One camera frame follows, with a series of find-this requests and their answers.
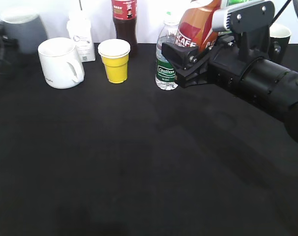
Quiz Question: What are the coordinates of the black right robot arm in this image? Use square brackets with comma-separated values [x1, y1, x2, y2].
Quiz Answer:
[162, 34, 298, 143]

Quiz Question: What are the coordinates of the grey ceramic mug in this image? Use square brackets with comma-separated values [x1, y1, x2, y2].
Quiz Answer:
[0, 6, 48, 54]

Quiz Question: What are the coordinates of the green sprite bottle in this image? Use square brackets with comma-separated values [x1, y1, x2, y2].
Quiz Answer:
[225, 0, 257, 8]

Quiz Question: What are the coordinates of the black right camera cable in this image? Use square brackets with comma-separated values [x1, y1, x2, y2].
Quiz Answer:
[269, 0, 298, 31]

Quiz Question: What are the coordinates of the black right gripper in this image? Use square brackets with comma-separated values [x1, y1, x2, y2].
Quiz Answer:
[162, 34, 247, 94]

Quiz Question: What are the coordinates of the clear water bottle green label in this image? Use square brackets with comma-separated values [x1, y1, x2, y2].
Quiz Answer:
[155, 11, 179, 90]

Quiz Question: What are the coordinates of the white ceramic mug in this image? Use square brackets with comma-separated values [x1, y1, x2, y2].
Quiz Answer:
[38, 37, 85, 89]

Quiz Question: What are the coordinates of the black ceramic mug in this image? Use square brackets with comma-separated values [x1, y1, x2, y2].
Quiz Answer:
[268, 23, 292, 64]

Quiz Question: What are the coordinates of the dark cola bottle red label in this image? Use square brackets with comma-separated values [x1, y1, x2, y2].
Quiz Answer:
[112, 0, 138, 57]

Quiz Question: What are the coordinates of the white milk carton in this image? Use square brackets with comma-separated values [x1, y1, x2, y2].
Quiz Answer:
[66, 10, 95, 62]

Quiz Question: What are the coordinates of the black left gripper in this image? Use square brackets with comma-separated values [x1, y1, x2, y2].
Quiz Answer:
[0, 22, 18, 74]

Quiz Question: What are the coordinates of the orange Nescafe coffee bottle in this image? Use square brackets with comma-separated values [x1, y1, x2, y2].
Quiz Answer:
[175, 0, 222, 52]

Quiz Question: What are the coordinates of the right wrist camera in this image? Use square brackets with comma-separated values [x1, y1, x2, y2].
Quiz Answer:
[211, 0, 275, 61]

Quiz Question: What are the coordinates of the yellow plastic cup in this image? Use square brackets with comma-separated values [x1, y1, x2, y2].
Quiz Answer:
[98, 39, 131, 84]

